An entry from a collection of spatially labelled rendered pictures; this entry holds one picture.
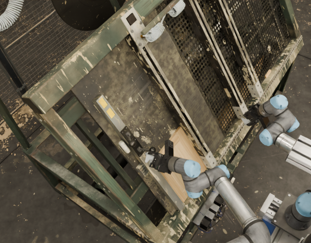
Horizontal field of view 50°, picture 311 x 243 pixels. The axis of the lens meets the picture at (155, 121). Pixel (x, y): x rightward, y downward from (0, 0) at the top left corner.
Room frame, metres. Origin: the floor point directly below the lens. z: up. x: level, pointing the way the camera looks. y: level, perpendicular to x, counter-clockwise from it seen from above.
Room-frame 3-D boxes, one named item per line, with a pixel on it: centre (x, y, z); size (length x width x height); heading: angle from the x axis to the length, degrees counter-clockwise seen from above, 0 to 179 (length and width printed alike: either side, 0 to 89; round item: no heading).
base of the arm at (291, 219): (0.56, -0.74, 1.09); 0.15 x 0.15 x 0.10
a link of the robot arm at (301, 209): (0.57, -0.74, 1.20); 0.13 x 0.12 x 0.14; 123
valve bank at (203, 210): (0.83, -0.35, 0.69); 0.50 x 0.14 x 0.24; 138
